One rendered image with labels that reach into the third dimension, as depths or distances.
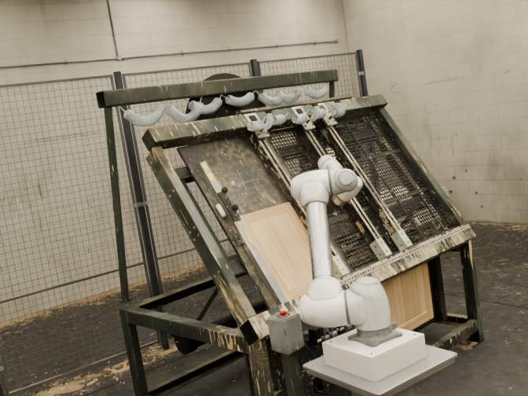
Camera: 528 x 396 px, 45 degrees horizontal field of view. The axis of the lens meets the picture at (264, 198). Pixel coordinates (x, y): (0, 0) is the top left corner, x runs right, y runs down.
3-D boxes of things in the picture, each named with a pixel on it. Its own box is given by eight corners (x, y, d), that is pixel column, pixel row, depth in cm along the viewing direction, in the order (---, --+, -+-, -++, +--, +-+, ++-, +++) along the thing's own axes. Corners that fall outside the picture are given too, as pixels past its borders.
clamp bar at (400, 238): (399, 252, 419) (423, 234, 403) (306, 113, 455) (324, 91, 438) (408, 249, 426) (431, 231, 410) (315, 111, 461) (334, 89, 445)
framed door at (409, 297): (356, 361, 413) (358, 361, 412) (345, 280, 406) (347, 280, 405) (431, 317, 473) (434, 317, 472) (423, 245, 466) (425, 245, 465)
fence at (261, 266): (277, 306, 343) (281, 303, 341) (196, 166, 372) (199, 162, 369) (284, 304, 347) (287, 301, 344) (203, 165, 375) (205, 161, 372)
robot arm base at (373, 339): (410, 332, 285) (408, 320, 284) (374, 347, 273) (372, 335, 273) (382, 325, 300) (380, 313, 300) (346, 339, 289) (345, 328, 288)
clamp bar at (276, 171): (334, 281, 375) (357, 262, 358) (236, 124, 410) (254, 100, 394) (344, 276, 382) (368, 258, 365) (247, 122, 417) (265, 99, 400)
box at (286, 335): (288, 356, 306) (283, 320, 304) (271, 352, 315) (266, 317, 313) (305, 347, 314) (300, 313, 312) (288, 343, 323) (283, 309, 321)
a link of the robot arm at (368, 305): (393, 329, 276) (386, 280, 274) (350, 333, 279) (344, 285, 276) (390, 317, 292) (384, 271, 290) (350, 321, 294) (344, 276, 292)
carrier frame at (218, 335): (280, 485, 332) (255, 334, 322) (138, 419, 433) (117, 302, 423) (484, 339, 479) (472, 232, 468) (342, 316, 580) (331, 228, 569)
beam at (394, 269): (249, 347, 327) (259, 339, 320) (238, 327, 331) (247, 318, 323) (466, 243, 474) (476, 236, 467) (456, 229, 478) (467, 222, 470)
